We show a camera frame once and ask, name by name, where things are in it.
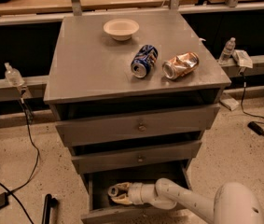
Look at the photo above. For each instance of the grey top drawer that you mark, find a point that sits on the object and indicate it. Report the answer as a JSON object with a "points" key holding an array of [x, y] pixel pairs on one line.
{"points": [[97, 130]]}

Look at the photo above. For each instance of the white block under rail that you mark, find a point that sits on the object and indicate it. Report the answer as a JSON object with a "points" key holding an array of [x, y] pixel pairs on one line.
{"points": [[229, 102]]}

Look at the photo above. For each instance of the grey wooden drawer cabinet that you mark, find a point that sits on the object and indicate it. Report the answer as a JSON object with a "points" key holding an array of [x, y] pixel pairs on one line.
{"points": [[91, 74]]}

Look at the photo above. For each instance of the crushed blue pepsi can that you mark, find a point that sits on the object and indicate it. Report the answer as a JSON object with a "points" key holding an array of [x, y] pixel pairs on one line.
{"points": [[144, 61]]}

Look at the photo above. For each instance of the clear water bottle right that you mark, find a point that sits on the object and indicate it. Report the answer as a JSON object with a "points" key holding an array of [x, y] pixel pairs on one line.
{"points": [[227, 51]]}

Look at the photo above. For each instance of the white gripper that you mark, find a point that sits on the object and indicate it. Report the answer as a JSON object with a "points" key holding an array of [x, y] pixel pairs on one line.
{"points": [[133, 192]]}

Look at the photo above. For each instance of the grey middle drawer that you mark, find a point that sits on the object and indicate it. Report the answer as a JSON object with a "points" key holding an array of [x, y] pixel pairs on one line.
{"points": [[132, 157]]}

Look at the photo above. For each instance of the black power adapter right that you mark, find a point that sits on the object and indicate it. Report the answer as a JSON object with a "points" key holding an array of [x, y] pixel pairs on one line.
{"points": [[256, 128]]}

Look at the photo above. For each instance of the blue silver redbull can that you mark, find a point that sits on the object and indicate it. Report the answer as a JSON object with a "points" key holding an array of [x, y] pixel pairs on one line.
{"points": [[113, 191]]}

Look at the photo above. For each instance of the black pole stand base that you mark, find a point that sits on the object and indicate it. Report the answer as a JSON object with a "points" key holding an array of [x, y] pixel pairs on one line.
{"points": [[49, 203]]}

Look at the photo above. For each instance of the grey open bottom drawer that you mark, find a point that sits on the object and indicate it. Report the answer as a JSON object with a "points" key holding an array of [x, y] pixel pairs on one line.
{"points": [[104, 211]]}

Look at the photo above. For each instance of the white paper bowl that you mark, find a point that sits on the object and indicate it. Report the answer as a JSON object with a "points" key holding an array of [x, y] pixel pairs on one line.
{"points": [[121, 29]]}

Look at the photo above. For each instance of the white packet on rail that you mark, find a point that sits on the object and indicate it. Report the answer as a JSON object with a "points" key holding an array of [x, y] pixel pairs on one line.
{"points": [[242, 58]]}

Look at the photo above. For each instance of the crushed orange soda can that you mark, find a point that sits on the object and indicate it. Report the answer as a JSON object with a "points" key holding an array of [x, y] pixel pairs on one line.
{"points": [[180, 65]]}

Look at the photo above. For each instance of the clear bottle on left rail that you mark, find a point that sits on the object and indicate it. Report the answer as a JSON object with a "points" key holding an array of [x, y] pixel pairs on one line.
{"points": [[13, 76]]}

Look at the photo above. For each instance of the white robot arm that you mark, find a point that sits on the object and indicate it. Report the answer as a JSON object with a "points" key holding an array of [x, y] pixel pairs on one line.
{"points": [[233, 203]]}

